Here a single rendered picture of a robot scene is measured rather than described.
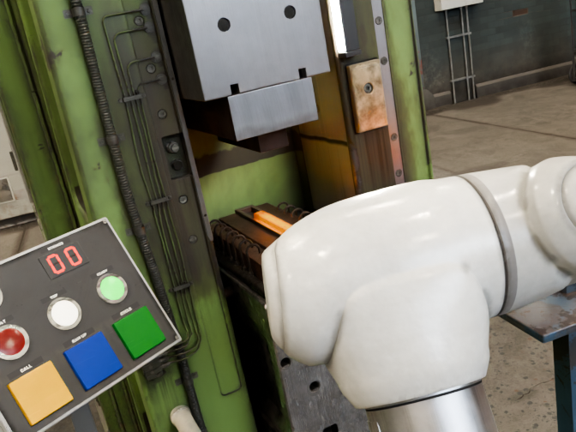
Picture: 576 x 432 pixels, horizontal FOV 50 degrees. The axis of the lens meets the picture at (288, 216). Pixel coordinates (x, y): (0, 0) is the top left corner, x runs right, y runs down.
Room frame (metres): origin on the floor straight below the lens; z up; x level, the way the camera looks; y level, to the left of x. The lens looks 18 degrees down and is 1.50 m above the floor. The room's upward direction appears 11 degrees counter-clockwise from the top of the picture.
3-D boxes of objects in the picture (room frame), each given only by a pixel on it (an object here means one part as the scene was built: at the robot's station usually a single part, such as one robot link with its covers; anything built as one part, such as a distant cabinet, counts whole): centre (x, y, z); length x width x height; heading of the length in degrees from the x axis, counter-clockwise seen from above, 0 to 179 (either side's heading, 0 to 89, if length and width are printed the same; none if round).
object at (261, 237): (1.53, 0.06, 0.96); 0.42 x 0.20 x 0.09; 23
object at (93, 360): (0.96, 0.38, 1.01); 0.07 x 0.05 x 0.07; 138
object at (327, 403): (1.56, 0.02, 0.69); 0.56 x 0.38 x 0.45; 23
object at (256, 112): (1.53, 0.06, 1.32); 0.42 x 0.20 x 0.10; 23
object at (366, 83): (1.58, -0.26, 1.27); 0.09 x 0.02 x 0.17; 113
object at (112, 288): (1.06, 0.34, 1.09); 0.05 x 0.03 x 0.04; 113
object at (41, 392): (0.88, 0.44, 1.01); 0.07 x 0.05 x 0.07; 138
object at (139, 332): (1.03, 0.31, 1.01); 0.07 x 0.05 x 0.07; 138
